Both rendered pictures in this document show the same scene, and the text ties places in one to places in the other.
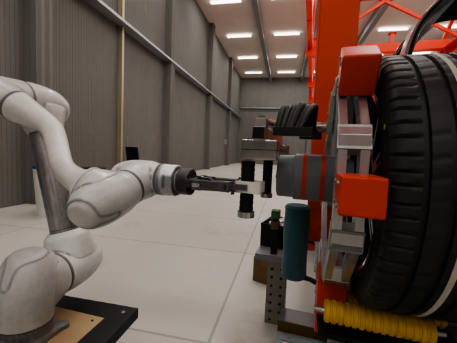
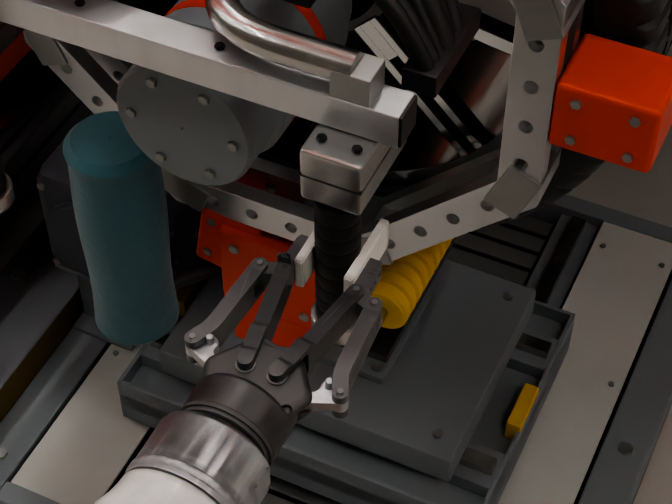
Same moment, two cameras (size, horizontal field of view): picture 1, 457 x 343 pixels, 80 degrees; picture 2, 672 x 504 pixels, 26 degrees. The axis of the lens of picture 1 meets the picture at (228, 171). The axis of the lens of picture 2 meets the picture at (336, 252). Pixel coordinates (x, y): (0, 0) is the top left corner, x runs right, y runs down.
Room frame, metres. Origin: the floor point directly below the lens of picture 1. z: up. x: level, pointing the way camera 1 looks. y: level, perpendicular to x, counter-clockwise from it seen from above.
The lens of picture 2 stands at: (0.59, 0.70, 1.67)
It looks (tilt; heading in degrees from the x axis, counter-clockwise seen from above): 48 degrees down; 278
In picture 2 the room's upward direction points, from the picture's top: straight up
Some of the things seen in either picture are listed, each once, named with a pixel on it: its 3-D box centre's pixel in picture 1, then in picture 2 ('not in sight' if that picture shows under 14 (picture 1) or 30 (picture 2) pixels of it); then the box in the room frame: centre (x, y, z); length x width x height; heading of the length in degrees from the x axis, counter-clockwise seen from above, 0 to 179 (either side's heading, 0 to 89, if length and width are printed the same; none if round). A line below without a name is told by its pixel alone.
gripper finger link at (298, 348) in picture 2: (215, 184); (317, 341); (0.70, 0.03, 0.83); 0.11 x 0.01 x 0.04; 62
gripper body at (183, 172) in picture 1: (194, 182); (250, 398); (0.74, 0.09, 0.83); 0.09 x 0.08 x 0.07; 73
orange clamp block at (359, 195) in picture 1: (358, 194); (615, 103); (0.49, -0.24, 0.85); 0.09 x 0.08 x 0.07; 163
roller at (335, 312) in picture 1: (375, 320); (426, 232); (0.65, -0.39, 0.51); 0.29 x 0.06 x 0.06; 73
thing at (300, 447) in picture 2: not in sight; (350, 364); (0.75, -0.49, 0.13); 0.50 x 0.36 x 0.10; 163
